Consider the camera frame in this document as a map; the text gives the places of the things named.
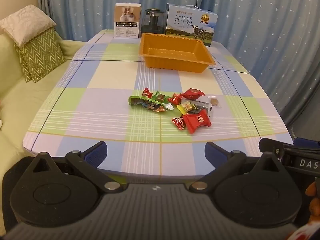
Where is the small yellow wrapped candy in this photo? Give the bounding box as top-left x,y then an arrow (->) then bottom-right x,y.
177,100 -> 196,112

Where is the person's right hand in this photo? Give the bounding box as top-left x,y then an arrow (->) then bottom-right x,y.
305,180 -> 320,224

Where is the red pillow snack packet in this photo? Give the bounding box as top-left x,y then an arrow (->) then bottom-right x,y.
180,88 -> 206,101

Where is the square red snack packet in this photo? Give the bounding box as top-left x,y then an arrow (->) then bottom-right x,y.
182,110 -> 212,135

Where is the white product box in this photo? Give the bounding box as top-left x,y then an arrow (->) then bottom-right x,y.
114,3 -> 142,39

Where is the plaid tablecloth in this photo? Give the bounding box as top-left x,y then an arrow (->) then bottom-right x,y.
22,29 -> 294,180

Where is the small green candy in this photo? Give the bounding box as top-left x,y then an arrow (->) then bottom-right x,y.
152,91 -> 167,103

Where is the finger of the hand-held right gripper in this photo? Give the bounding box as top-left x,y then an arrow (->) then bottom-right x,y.
259,137 -> 295,158
293,137 -> 320,151

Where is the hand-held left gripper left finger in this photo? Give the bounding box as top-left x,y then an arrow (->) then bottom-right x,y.
26,141 -> 125,194

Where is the clear black printed snack packet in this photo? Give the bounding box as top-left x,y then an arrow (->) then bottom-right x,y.
192,100 -> 213,117

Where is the long green snack packet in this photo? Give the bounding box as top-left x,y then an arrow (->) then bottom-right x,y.
128,95 -> 175,112

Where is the blue star curtain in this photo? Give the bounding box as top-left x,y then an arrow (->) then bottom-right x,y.
37,0 -> 320,140

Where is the green chevron pillow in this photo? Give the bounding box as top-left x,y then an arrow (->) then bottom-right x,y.
24,27 -> 67,83
14,42 -> 33,83

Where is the clear wrapped brown candy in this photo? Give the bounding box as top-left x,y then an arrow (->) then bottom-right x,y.
206,95 -> 222,108

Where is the blue milk carton box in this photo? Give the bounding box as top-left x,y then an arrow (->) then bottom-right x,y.
164,3 -> 218,47

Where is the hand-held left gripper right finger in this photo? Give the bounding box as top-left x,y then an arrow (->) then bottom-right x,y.
189,141 -> 288,194

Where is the light green sofa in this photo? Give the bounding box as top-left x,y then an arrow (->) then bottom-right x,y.
0,34 -> 87,230

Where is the cream pillow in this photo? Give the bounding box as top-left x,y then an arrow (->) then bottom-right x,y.
0,4 -> 57,48

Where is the orange plastic tray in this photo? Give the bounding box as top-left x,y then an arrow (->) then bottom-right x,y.
139,32 -> 216,74

